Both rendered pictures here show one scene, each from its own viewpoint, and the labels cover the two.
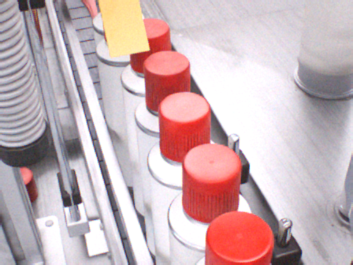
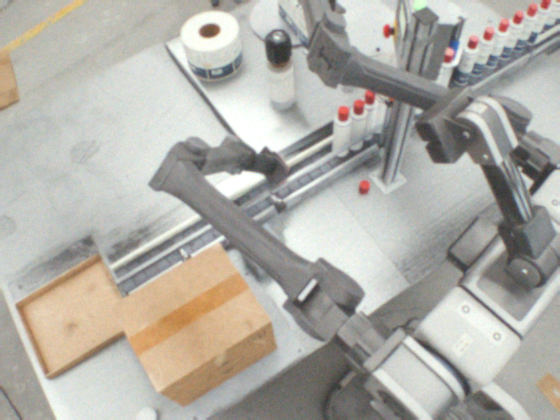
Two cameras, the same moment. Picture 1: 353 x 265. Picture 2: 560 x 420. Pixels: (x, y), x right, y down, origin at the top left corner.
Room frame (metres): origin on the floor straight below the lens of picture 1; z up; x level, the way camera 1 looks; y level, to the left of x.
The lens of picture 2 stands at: (0.87, 0.92, 2.27)
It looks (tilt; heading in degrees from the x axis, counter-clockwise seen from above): 63 degrees down; 259
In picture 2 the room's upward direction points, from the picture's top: 7 degrees counter-clockwise
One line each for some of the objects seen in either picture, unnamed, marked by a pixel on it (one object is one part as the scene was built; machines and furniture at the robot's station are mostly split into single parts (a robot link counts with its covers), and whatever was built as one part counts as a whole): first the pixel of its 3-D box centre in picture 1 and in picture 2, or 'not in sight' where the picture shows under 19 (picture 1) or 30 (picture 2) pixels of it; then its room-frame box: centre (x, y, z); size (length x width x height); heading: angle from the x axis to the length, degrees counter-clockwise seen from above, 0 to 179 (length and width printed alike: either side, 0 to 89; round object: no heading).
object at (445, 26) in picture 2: not in sight; (419, 29); (0.29, 0.09, 1.38); 0.17 x 0.10 x 0.19; 71
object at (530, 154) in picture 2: not in sight; (537, 156); (0.27, 0.54, 1.45); 0.09 x 0.08 x 0.12; 26
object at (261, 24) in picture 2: not in sight; (290, 18); (0.41, -0.59, 0.89); 0.31 x 0.31 x 0.01
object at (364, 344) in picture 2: not in sight; (364, 343); (0.71, 0.76, 1.45); 0.09 x 0.08 x 0.12; 26
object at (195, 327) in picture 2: not in sight; (199, 329); (1.01, 0.50, 0.99); 0.30 x 0.24 x 0.27; 16
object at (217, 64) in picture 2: not in sight; (212, 45); (0.73, -0.48, 0.95); 0.20 x 0.20 x 0.14
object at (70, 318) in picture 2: not in sight; (73, 315); (1.38, 0.31, 0.85); 0.30 x 0.26 x 0.04; 16
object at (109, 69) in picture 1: (129, 98); (356, 124); (0.40, 0.04, 0.98); 0.05 x 0.05 x 0.20
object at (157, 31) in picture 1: (154, 128); (367, 114); (0.36, 0.01, 0.98); 0.05 x 0.05 x 0.20
